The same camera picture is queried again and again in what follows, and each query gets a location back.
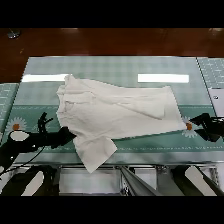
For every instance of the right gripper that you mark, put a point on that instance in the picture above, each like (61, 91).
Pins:
(214, 126)

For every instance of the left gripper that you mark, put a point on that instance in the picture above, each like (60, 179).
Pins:
(63, 137)

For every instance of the white T-shirt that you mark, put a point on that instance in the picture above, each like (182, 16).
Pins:
(113, 113)

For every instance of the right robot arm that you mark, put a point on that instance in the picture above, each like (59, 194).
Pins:
(186, 181)

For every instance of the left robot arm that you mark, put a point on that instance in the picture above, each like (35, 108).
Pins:
(20, 146)

